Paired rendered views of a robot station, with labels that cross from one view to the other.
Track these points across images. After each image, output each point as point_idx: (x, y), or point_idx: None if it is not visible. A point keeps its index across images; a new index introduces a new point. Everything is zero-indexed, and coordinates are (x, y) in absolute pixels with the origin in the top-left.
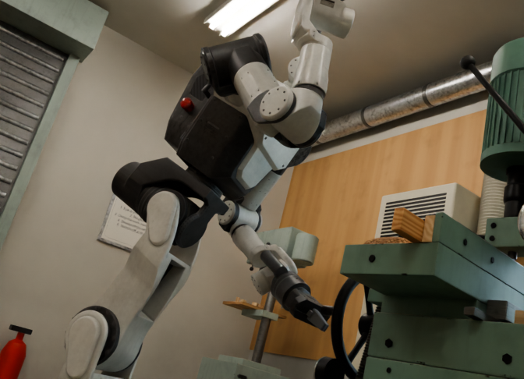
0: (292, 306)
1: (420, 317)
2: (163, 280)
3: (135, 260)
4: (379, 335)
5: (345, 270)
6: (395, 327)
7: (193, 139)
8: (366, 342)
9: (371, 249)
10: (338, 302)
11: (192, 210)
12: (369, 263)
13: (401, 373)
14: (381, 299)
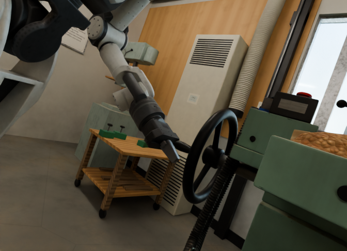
0: (148, 138)
1: (343, 249)
2: (9, 94)
3: None
4: (263, 238)
5: (269, 186)
6: (293, 240)
7: None
8: (215, 186)
9: (345, 170)
10: (196, 147)
11: (34, 16)
12: (337, 202)
13: None
14: (248, 161)
